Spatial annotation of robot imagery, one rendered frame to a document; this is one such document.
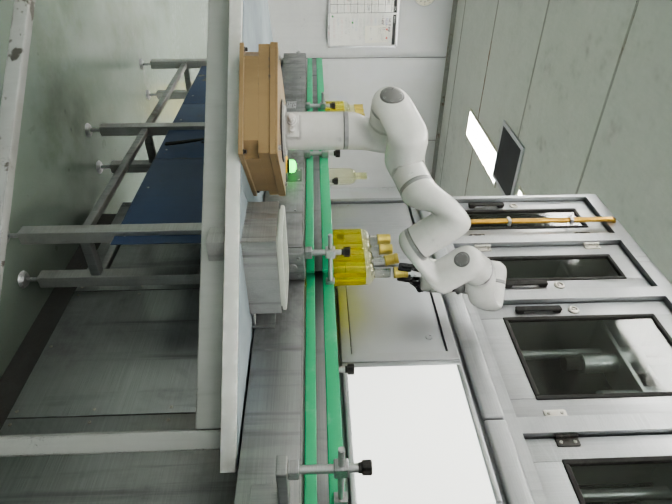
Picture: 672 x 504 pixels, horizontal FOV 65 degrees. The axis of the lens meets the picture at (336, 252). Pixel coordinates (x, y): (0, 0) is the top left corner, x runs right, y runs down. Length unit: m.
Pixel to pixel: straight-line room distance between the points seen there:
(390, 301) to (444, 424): 0.47
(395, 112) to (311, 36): 6.14
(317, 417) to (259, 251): 0.39
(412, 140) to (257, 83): 0.38
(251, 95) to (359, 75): 6.31
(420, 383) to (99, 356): 0.93
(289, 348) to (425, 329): 0.50
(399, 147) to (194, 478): 0.91
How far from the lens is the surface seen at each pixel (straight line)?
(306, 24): 7.34
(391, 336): 1.61
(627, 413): 1.67
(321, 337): 1.37
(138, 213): 1.75
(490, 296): 1.45
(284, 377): 1.26
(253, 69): 1.30
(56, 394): 1.67
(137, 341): 1.72
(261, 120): 1.23
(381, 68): 7.55
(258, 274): 1.25
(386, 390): 1.47
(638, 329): 1.93
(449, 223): 1.23
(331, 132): 1.33
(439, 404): 1.46
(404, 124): 1.24
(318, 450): 1.17
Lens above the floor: 0.92
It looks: 2 degrees up
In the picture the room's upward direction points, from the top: 89 degrees clockwise
